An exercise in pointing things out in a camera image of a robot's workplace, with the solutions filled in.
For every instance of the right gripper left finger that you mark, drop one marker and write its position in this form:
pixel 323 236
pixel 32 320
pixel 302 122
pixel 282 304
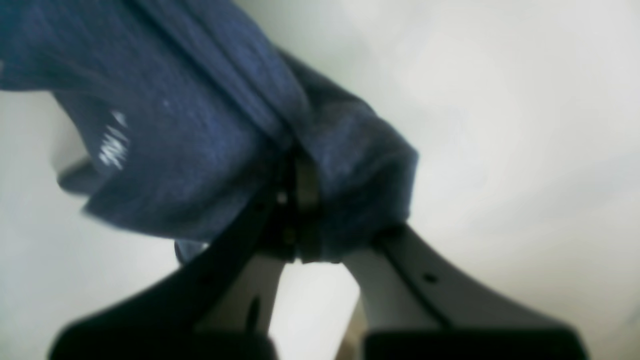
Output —
pixel 218 306

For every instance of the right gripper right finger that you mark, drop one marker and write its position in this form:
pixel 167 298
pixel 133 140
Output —
pixel 419 306

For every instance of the dark blue T-shirt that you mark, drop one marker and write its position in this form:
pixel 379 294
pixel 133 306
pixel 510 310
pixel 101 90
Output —
pixel 186 108

